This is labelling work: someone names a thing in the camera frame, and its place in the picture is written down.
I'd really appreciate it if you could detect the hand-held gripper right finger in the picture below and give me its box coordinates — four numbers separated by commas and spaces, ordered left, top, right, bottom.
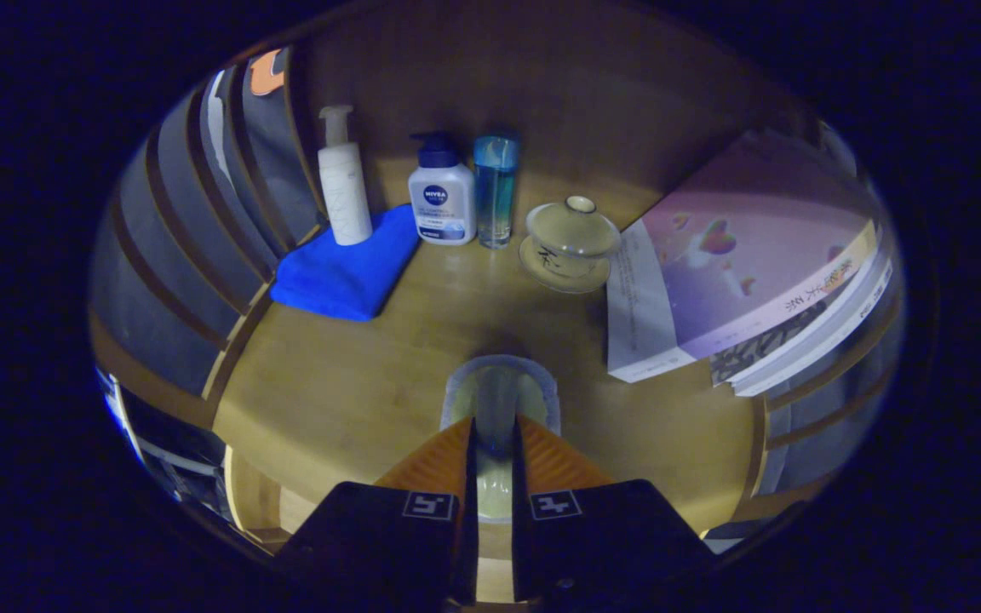
512, 415, 717, 601

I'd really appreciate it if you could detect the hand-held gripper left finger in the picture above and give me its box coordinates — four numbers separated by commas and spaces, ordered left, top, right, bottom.
273, 415, 479, 607

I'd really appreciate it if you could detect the pale green conical vase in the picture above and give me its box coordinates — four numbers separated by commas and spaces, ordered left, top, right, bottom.
441, 355, 561, 522

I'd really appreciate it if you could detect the wooden countertop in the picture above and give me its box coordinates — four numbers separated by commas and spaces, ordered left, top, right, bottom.
214, 196, 764, 536

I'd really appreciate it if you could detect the wooden cabinet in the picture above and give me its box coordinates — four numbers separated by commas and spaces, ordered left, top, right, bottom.
89, 9, 904, 605

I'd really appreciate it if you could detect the blue folded cloth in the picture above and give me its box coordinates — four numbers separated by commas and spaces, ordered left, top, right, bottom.
269, 203, 422, 323

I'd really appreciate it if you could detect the lidded ceramic tea bowl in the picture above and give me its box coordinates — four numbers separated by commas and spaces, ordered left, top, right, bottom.
518, 195, 623, 295

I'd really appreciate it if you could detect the plain white book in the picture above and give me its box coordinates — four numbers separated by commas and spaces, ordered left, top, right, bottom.
709, 255, 887, 386

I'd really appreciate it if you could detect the white bottle with blue cap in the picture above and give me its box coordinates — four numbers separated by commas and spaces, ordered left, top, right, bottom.
407, 130, 478, 247

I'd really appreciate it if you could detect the clear blue bottle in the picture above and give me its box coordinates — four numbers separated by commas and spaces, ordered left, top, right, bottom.
472, 134, 520, 249

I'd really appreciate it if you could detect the purple cover book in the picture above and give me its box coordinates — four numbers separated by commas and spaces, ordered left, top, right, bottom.
607, 129, 881, 384

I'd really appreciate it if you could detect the white pump bottle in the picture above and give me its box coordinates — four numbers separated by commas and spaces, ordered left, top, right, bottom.
318, 104, 374, 247

